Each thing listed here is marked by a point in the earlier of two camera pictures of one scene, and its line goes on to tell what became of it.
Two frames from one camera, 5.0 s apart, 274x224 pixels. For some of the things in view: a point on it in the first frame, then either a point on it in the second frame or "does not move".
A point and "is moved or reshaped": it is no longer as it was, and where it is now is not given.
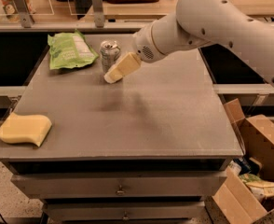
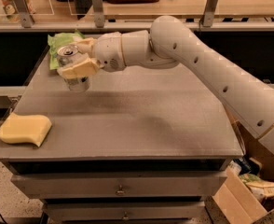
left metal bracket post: x=21 y=2 does not move
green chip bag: x=69 y=49 does not move
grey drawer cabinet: x=152 y=146 does not move
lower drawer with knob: x=122 y=210 does not move
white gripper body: x=143 y=45 → x=108 y=51
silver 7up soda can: x=110 y=52 is moved or reshaped
